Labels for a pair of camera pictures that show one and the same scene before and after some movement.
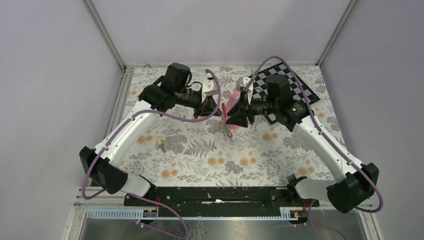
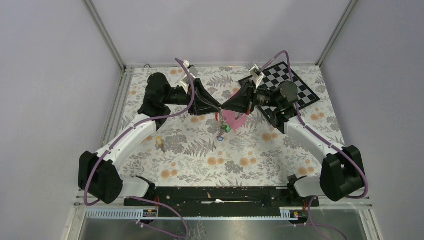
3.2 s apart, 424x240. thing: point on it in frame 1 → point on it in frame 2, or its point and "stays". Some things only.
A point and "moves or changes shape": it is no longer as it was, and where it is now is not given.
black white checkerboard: x=299 y=90 stays
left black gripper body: x=200 y=111 stays
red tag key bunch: x=223 y=124 moves or changes shape
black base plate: x=220 y=201 stays
